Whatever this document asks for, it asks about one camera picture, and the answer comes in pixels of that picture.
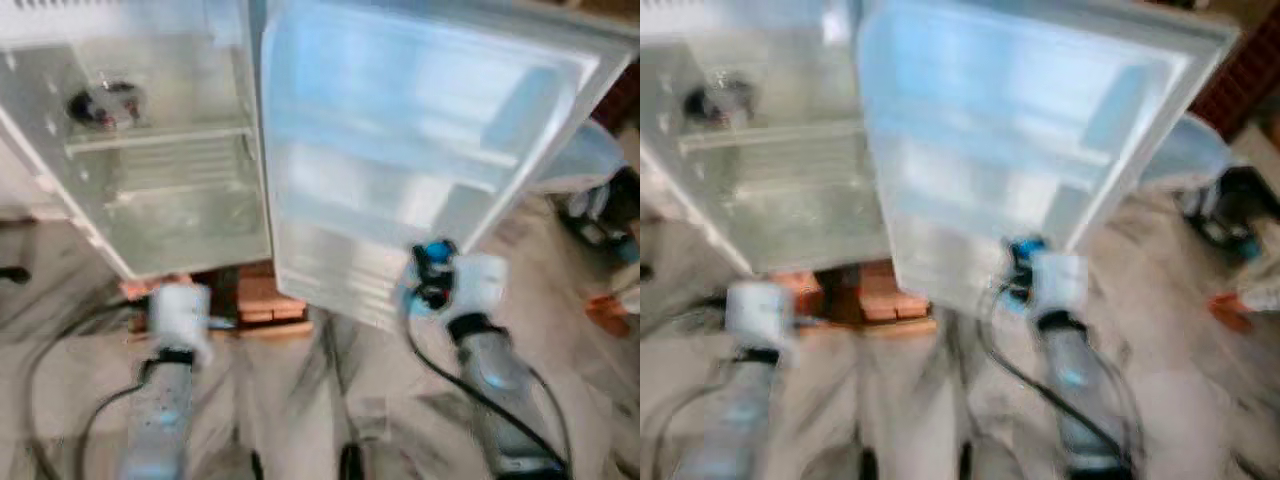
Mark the small blue object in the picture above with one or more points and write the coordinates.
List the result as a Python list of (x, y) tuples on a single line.
[(1027, 245), (438, 248)]

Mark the white fridge door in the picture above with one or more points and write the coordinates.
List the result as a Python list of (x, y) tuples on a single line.
[(1000, 150), (400, 150)]

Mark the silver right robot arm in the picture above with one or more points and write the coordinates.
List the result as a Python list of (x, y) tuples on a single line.
[(500, 390), (1080, 390)]

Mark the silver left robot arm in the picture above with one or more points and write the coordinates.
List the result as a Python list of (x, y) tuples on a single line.
[(160, 420), (730, 420)]

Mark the white fridge shelf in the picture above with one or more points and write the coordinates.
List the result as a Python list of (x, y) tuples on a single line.
[(770, 135), (160, 137)]

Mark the tall red brick stack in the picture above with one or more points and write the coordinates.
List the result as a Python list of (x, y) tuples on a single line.
[(275, 295), (890, 295)]

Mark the small orange red object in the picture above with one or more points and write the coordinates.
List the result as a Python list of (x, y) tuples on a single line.
[(1230, 310), (610, 310)]

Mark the light blue plastic basin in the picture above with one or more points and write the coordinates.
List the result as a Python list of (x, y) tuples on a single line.
[(1190, 155), (585, 160)]

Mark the black robot right foot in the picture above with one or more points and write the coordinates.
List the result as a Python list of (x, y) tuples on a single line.
[(967, 462), (350, 462)]

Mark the black robot foot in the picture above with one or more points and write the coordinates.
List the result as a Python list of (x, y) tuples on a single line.
[(868, 465), (967, 462), (350, 462), (256, 468)]

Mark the low red brick stack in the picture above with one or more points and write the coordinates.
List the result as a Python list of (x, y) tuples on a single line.
[(810, 290), (140, 288)]

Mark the black robot left foot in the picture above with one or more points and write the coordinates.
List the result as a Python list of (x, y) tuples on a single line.
[(868, 465), (256, 468)]

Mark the dark packaged food item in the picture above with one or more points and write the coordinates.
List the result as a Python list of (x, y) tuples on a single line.
[(100, 105), (720, 103)]

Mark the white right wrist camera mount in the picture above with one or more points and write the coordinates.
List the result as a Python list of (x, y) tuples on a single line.
[(480, 285), (1060, 283)]

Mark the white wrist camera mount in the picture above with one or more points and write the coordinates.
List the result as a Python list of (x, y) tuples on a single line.
[(180, 315), (760, 315), (1060, 283), (480, 285)]

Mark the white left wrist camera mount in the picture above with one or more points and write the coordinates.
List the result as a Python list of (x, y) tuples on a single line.
[(760, 315), (180, 315)]

